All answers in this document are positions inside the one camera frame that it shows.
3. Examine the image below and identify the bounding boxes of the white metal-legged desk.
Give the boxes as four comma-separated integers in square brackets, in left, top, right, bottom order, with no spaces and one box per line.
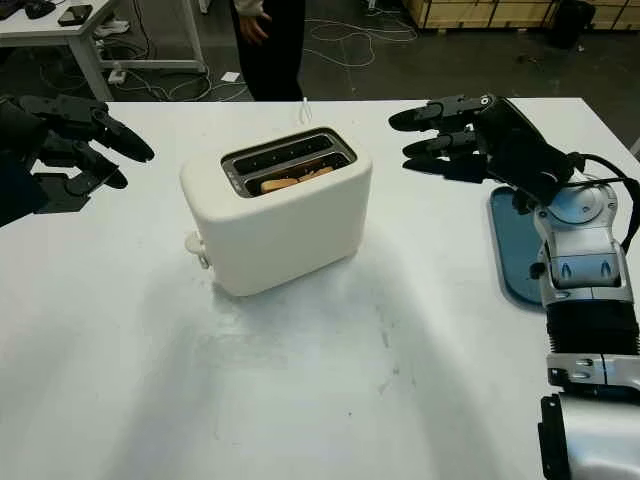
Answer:
[0,0,206,101]

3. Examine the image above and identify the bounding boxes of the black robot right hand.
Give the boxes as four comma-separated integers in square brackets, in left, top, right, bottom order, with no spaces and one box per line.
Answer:
[388,93,576,206]

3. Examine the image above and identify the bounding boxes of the person's bare hand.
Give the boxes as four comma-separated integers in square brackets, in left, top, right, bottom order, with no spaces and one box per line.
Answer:
[240,10,274,45]

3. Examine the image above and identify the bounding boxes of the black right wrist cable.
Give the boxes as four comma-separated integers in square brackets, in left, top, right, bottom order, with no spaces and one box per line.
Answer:
[569,152,640,251]

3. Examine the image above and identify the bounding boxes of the toast slice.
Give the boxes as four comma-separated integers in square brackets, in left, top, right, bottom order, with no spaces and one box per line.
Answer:
[260,165,335,195]

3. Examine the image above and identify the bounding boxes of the person in beige jacket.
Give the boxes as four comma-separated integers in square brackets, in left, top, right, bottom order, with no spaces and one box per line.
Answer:
[230,0,305,101]

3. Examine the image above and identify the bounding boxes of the white two-slot toaster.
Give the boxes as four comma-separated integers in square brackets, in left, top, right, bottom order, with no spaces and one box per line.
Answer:
[179,125,375,299]

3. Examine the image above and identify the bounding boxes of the black smartphone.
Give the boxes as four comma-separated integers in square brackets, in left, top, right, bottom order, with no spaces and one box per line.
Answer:
[57,3,94,27]

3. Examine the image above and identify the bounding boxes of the small black device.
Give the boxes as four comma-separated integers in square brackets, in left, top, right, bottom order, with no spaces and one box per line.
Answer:
[19,0,56,17]

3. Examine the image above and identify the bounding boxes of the blue oval tray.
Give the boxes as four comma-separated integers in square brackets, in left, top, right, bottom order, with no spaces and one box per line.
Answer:
[487,184,549,307]

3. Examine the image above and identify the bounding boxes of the long white floor cable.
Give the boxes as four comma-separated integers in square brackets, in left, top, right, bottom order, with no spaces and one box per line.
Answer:
[302,17,419,69]

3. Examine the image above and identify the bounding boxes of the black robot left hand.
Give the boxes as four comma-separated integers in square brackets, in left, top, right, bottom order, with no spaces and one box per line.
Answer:
[0,93,155,229]

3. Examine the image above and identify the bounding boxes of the stacked wooden crates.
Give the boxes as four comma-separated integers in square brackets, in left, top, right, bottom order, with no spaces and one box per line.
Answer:
[407,0,556,31]

